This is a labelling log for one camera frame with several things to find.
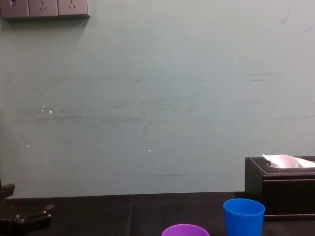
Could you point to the black leather tissue box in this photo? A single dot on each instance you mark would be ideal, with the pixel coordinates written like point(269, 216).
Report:
point(288, 194)

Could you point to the black table cloth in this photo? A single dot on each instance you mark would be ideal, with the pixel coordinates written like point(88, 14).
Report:
point(123, 216)

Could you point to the grey wall socket plate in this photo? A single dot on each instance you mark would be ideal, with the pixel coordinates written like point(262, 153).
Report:
point(43, 7)
point(72, 7)

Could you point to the purple plastic cup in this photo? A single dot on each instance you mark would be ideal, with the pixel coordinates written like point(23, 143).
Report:
point(185, 231)

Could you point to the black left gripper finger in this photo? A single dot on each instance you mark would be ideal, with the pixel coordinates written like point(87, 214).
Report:
point(8, 190)
point(37, 218)

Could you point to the grey wall switch plate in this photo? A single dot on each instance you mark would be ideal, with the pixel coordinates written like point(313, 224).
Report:
point(14, 8)

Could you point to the blue plastic cup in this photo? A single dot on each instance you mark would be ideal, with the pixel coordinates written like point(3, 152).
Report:
point(243, 218)

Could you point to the white tissue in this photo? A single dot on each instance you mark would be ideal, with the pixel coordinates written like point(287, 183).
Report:
point(286, 161)

